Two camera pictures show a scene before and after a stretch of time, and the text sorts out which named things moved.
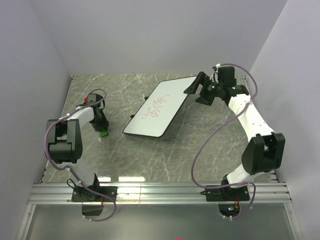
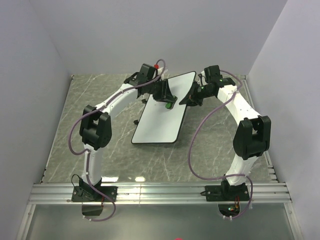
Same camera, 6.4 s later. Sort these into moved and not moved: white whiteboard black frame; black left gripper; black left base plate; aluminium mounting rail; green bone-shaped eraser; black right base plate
Moved: black left gripper; green bone-shaped eraser; white whiteboard black frame
Not moved: aluminium mounting rail; black left base plate; black right base plate
